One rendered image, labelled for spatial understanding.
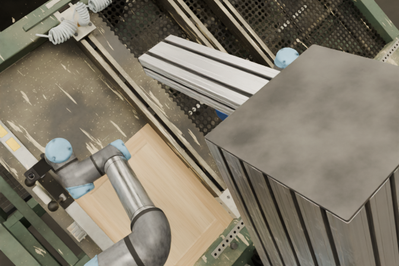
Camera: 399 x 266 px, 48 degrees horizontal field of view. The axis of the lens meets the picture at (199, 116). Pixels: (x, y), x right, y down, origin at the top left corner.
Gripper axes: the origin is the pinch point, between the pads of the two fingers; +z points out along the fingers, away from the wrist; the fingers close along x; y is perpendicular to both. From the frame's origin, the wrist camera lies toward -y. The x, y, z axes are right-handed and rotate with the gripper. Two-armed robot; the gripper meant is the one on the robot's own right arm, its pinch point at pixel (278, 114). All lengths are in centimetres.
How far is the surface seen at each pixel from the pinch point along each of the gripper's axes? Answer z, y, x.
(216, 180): 29.9, 5.3, 27.6
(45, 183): 8, 43, 82
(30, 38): -16, 85, 52
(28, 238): 97, 71, 108
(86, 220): 19, 25, 79
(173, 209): 32, 9, 49
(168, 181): 28, 18, 43
